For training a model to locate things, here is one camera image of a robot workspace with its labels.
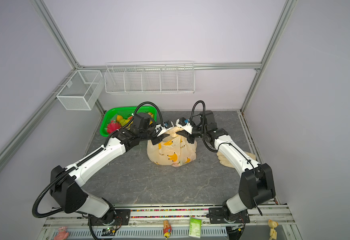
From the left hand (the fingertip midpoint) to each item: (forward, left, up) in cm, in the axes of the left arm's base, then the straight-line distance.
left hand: (166, 131), depth 78 cm
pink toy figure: (-40, +49, -21) cm, 67 cm away
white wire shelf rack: (+40, +10, +7) cm, 42 cm away
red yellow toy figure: (-41, +1, -20) cm, 46 cm away
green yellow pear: (+24, +32, -18) cm, 44 cm away
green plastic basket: (+30, +42, -17) cm, 55 cm away
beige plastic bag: (-6, -4, -9) cm, 12 cm away
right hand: (0, -6, -1) cm, 6 cm away
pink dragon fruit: (+18, +37, -15) cm, 44 cm away
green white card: (-41, -12, -21) cm, 48 cm away
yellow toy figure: (-46, -47, -22) cm, 70 cm away
